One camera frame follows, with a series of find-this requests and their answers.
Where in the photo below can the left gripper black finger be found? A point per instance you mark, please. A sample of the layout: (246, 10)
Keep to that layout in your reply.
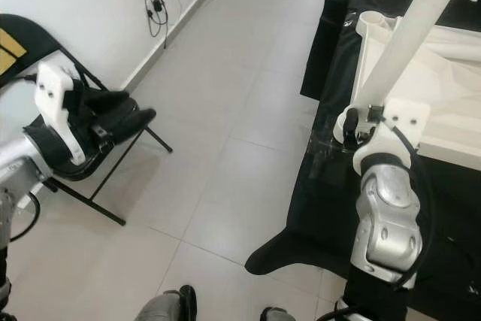
(109, 100)
(135, 122)

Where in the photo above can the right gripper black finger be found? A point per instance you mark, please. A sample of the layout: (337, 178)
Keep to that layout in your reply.
(351, 127)

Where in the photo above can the white plastic table leg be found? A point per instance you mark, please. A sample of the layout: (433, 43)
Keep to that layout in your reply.
(409, 35)

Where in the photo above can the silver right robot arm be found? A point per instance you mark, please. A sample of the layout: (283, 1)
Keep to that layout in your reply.
(387, 216)

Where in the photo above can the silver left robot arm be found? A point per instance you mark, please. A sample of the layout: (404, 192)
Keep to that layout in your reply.
(19, 171)

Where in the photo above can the white plastic children table top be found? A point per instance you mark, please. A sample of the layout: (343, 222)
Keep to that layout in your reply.
(372, 43)

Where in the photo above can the black power adapter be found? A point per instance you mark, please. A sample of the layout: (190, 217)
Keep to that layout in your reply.
(156, 5)

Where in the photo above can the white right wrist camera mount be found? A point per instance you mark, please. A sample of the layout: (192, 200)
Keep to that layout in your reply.
(402, 122)

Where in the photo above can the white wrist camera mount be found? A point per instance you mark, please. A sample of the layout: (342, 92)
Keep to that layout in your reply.
(402, 122)
(56, 95)

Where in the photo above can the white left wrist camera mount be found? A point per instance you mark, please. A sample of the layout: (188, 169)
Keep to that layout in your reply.
(56, 95)

